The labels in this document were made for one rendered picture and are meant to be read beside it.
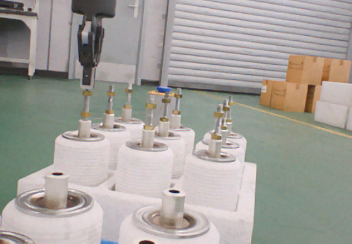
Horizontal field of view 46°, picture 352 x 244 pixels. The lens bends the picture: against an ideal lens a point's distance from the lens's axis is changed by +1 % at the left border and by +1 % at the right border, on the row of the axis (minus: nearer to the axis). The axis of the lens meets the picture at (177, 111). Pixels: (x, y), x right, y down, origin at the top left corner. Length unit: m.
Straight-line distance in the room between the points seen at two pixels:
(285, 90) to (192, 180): 3.85
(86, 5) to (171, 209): 0.42
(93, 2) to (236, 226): 0.42
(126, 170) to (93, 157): 0.06
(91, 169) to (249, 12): 5.84
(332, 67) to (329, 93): 1.00
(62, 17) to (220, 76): 2.40
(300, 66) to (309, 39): 2.42
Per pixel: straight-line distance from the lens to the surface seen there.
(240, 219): 0.65
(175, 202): 0.39
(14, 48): 5.81
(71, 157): 0.72
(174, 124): 0.94
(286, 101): 4.48
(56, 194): 0.43
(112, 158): 0.84
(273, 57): 6.66
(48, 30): 5.80
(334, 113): 3.71
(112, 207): 0.68
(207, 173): 0.66
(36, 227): 0.40
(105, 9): 0.72
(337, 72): 4.82
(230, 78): 6.33
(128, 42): 5.89
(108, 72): 5.85
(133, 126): 0.94
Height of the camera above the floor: 0.40
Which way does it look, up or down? 7 degrees down
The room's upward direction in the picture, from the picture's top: 6 degrees clockwise
